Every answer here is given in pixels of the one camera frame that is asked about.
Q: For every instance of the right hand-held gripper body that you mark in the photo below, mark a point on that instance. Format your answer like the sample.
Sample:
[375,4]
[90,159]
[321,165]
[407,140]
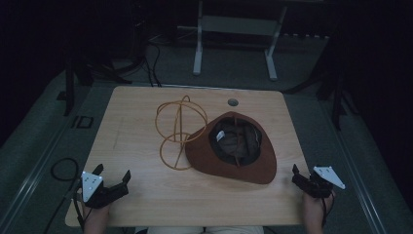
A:
[316,187]

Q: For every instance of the brown felt hat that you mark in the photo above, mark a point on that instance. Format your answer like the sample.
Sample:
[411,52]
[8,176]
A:
[207,156]

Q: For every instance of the person's right hand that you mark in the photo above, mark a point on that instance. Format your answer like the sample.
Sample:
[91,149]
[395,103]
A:
[314,209]

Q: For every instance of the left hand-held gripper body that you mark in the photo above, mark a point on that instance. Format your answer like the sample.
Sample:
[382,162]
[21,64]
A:
[92,187]

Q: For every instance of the black floor socket frame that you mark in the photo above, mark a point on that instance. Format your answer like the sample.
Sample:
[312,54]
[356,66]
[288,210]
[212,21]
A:
[85,122]

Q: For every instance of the black metal stand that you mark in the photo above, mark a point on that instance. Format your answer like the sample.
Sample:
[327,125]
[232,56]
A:
[69,81]
[337,97]

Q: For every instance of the person's left hand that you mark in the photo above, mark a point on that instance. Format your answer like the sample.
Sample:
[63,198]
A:
[96,217]

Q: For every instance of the white metal desk frame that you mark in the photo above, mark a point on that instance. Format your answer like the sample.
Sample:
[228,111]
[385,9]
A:
[233,26]

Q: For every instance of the person's legs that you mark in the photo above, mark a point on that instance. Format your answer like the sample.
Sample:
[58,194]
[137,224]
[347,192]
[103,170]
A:
[204,230]

